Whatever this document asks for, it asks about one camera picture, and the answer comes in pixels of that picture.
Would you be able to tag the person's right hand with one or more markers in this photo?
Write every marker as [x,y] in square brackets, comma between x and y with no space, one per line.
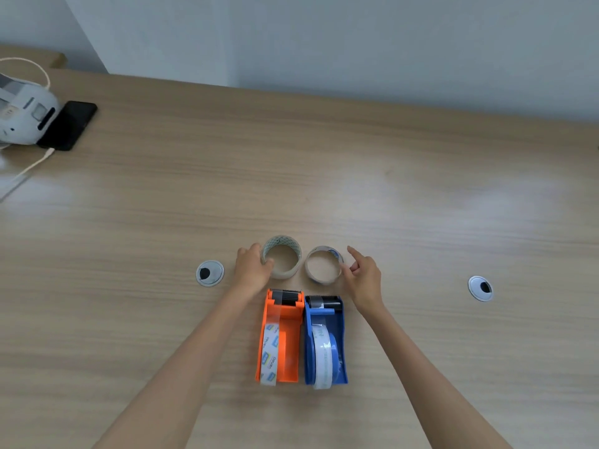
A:
[365,282]

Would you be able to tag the black smartphone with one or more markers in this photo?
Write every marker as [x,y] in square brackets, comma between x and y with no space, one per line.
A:
[70,123]

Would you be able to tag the person's right forearm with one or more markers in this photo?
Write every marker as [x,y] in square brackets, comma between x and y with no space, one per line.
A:
[430,392]

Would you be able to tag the plain clear tape roll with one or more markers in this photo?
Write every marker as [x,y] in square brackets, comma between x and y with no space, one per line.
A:
[324,364]

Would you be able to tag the blue tape dispenser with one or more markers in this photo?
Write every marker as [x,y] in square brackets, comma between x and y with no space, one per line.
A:
[339,336]

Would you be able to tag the wide cardboard tape core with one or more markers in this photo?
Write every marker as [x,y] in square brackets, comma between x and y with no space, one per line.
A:
[292,274]

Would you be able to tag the white grey headset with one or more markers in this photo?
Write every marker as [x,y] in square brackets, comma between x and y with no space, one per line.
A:
[23,119]

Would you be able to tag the clear tape roll blue label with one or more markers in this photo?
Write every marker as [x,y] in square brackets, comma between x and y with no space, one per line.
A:
[270,355]

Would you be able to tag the orange tape dispenser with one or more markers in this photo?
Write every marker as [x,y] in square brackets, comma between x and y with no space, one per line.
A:
[290,341]

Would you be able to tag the narrow tape core blue print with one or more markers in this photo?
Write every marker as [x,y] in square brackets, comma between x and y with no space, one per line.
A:
[311,274]

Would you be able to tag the person's left forearm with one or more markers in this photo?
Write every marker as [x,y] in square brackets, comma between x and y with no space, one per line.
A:
[182,378]

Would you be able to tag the person's left hand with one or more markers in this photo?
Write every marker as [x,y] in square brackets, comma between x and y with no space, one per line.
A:
[250,273]

